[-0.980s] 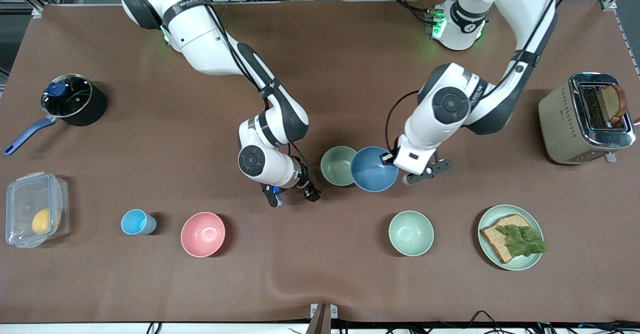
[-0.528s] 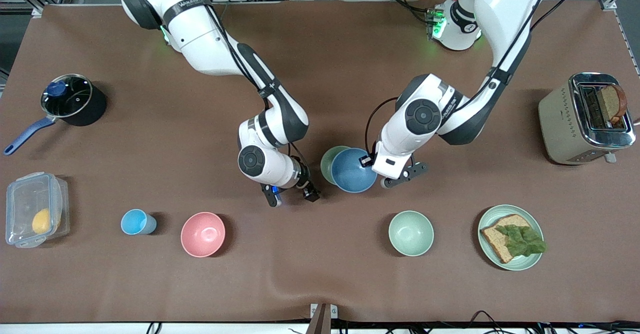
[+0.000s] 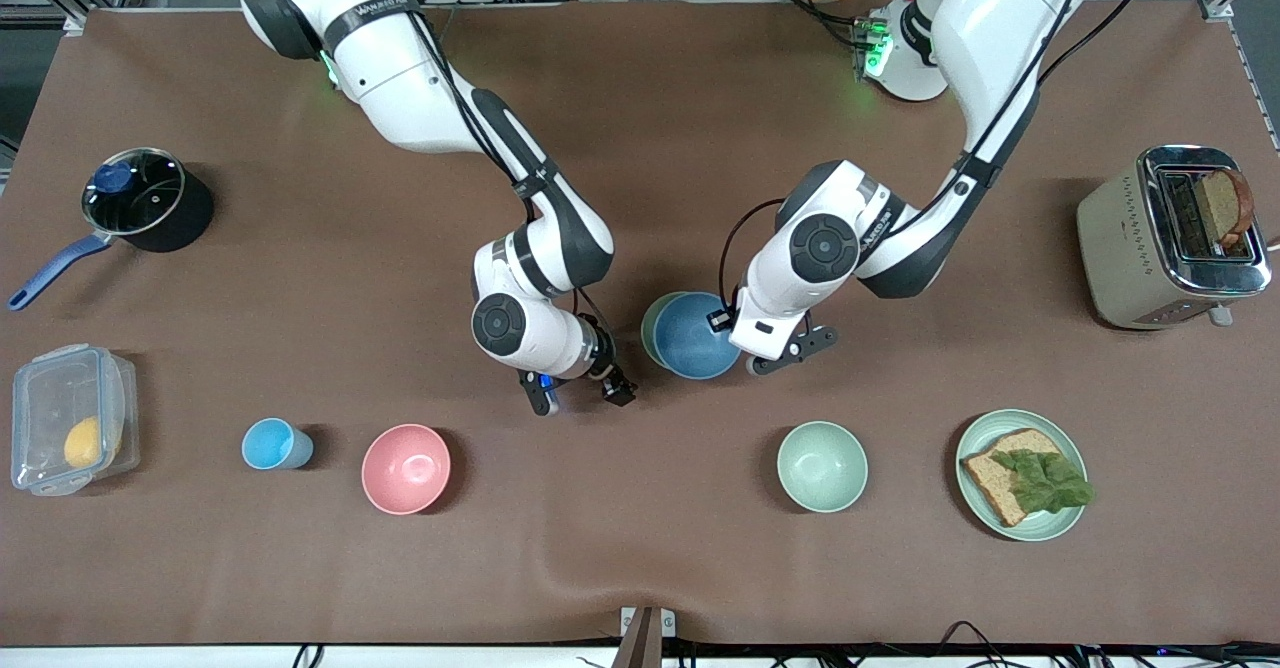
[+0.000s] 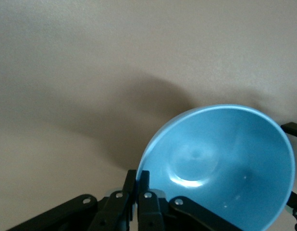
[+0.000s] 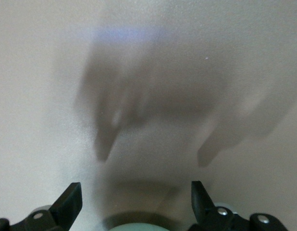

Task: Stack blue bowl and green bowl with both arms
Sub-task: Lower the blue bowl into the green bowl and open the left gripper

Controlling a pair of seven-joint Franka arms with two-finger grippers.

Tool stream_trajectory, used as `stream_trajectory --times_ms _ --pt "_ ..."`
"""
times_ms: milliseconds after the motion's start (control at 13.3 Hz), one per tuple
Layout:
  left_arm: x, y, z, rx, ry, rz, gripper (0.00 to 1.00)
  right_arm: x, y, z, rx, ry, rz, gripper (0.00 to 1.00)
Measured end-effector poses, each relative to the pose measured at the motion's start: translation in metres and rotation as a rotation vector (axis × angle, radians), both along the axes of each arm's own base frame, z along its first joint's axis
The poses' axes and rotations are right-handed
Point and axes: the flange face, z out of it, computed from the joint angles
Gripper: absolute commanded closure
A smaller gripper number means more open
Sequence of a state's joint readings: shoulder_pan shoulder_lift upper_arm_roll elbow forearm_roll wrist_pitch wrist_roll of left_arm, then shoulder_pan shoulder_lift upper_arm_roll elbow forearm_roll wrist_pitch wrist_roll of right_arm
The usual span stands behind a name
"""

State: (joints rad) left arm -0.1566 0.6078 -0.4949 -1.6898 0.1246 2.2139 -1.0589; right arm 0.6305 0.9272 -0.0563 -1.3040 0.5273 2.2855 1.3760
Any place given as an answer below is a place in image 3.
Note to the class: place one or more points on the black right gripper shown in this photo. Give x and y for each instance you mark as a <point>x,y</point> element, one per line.
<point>604,361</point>

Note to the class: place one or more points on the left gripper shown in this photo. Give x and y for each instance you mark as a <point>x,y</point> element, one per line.
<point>719,321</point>

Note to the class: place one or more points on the blue bowl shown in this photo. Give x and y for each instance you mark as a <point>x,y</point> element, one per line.
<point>695,338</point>

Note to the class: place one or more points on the pale green bowl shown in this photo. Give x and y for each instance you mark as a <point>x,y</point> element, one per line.
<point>822,466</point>
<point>648,333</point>

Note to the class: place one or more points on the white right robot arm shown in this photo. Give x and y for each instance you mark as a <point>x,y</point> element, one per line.
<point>400,68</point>

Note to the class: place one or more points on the pink bowl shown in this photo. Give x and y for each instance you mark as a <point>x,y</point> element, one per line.
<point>405,468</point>

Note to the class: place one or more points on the green plate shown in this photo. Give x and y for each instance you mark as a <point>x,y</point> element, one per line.
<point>985,433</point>

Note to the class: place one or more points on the brown bread slice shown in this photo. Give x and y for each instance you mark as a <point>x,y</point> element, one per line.
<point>990,478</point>

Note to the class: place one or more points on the light blue cup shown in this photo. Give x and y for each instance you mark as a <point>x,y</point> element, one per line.
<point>268,443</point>

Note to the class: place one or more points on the green lettuce leaf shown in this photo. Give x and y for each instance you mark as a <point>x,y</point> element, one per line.
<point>1045,483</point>

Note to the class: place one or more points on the beige chrome toaster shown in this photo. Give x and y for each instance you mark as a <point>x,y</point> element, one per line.
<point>1120,248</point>

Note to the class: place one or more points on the glass lid blue knob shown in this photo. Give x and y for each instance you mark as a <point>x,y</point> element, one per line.
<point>150,198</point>

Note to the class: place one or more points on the brown toast slice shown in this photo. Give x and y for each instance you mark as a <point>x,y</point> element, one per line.
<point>1222,203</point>

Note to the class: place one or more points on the yellow lemon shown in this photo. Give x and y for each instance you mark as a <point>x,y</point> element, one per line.
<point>83,443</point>

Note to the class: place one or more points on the clear plastic lidded container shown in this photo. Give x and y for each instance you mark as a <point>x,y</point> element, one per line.
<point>50,398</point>

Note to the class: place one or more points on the table edge bracket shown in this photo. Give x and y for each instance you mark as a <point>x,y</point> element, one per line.
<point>665,623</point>

